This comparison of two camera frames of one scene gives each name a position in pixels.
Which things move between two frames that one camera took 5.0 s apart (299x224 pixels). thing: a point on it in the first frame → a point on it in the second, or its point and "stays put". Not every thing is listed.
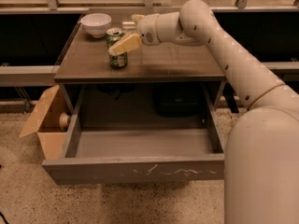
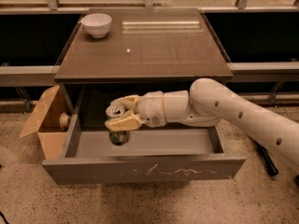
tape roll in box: (64, 119) stays put
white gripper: (148, 28) → (151, 108)
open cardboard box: (46, 122) stays put
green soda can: (112, 35) → (117, 137)
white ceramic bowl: (97, 24) stays put
